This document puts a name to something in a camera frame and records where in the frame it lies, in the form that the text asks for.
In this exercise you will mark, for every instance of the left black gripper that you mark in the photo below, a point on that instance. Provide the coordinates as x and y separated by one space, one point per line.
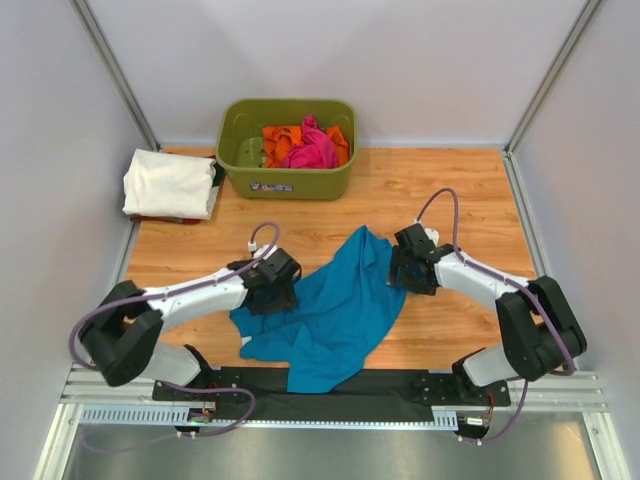
285 301

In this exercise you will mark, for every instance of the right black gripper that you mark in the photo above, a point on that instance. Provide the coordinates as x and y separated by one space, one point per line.
397 263

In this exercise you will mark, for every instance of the blue t shirt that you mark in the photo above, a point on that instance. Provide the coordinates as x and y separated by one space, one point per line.
344 311

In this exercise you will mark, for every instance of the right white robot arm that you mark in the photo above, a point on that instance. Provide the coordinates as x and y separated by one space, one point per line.
539 330

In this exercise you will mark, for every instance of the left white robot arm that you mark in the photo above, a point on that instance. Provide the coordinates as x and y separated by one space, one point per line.
123 337

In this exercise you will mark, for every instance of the black cloth strip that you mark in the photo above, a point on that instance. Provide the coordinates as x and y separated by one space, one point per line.
372 395

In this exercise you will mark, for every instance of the pink t shirt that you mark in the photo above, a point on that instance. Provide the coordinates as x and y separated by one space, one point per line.
317 150

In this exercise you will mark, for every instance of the orange t shirt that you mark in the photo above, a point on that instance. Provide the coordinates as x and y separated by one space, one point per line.
278 140

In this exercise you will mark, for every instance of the folded white t shirt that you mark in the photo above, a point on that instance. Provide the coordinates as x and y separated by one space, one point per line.
167 185

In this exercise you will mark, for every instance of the olive green plastic tub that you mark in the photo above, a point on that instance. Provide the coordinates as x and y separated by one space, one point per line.
240 148

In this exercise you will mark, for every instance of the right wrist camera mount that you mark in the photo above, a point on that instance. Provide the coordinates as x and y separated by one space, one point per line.
432 234

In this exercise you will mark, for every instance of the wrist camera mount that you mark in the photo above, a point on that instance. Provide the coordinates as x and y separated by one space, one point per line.
432 234
257 250

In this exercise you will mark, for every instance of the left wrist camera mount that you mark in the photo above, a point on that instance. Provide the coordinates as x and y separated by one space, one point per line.
257 250

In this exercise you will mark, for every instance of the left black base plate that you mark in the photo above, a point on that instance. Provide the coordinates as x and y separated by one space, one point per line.
225 387

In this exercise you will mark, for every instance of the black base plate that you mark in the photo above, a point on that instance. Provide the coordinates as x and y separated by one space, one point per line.
225 387
449 389

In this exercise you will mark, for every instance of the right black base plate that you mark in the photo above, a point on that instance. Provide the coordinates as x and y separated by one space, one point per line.
449 389

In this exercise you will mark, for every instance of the white slotted cable duct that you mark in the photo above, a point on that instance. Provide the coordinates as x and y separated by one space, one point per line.
184 417

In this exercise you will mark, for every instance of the aluminium frame rail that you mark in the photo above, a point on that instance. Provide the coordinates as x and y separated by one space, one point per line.
580 392

